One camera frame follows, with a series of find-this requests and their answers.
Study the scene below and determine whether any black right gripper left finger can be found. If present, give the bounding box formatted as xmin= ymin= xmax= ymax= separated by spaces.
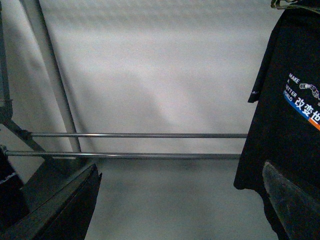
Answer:
xmin=0 ymin=163 xmax=103 ymax=240

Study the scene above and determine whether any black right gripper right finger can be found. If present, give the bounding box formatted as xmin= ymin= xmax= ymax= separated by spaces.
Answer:
xmin=262 ymin=161 xmax=320 ymax=240

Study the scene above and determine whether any green clothes hanger right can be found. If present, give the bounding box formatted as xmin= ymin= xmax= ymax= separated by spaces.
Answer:
xmin=270 ymin=0 xmax=300 ymax=10

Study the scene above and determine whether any lower metal rack rod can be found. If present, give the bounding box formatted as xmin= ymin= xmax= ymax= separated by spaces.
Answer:
xmin=3 ymin=150 xmax=241 ymax=160

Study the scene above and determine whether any metal rack rod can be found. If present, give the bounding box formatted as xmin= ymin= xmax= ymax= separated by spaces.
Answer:
xmin=3 ymin=150 xmax=241 ymax=160
xmin=27 ymin=132 xmax=247 ymax=139

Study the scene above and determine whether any upper metal rack rod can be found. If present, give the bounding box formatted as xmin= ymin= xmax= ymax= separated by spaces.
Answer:
xmin=27 ymin=132 xmax=247 ymax=139

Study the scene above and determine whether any black printed t-shirt right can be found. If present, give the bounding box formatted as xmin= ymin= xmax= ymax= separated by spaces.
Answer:
xmin=233 ymin=0 xmax=320 ymax=240

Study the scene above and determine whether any grey metal rack frame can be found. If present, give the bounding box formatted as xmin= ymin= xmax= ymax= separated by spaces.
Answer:
xmin=0 ymin=0 xmax=83 ymax=176

